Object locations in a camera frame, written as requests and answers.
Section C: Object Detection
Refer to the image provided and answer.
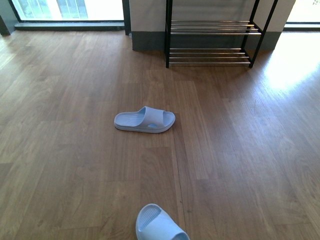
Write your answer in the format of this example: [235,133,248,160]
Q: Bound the black metal shoe rack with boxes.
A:
[164,0,278,68]

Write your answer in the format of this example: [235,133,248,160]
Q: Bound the light blue slide slipper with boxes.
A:
[114,106,176,134]

